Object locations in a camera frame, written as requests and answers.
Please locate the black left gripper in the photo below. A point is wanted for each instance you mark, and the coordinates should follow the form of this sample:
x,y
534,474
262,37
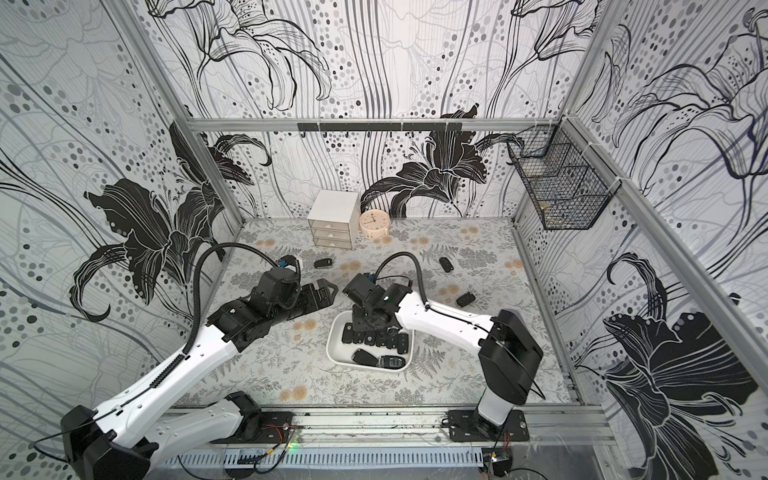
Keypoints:
x,y
312,302

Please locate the white mini drawer cabinet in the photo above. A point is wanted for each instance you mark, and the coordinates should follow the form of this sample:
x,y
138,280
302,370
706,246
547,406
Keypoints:
x,y
334,219

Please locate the pink round alarm clock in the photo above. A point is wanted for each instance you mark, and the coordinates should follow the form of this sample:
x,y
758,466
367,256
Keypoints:
x,y
375,223

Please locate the white rectangular storage tray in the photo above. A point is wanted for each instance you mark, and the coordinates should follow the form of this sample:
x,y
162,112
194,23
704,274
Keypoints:
x,y
368,350

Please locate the black flip key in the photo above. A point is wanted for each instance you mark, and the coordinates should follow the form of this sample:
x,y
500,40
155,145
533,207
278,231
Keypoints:
x,y
446,264
403,344
466,299
348,334

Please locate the silver edged smart key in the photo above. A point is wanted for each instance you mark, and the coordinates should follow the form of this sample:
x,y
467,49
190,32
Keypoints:
x,y
391,362

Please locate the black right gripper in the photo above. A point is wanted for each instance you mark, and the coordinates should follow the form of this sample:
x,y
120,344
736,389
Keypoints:
x,y
365,315

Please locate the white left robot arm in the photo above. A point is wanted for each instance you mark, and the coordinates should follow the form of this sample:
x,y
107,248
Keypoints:
x,y
127,436

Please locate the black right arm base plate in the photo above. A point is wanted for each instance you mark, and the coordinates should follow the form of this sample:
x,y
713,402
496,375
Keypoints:
x,y
465,426

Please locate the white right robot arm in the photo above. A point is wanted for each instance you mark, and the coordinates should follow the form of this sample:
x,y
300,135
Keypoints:
x,y
509,355

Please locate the black wire wall basket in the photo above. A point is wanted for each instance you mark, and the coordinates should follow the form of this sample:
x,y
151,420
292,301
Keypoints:
x,y
557,167

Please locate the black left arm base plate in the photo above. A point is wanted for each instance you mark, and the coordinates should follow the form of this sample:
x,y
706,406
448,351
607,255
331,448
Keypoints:
x,y
256,425

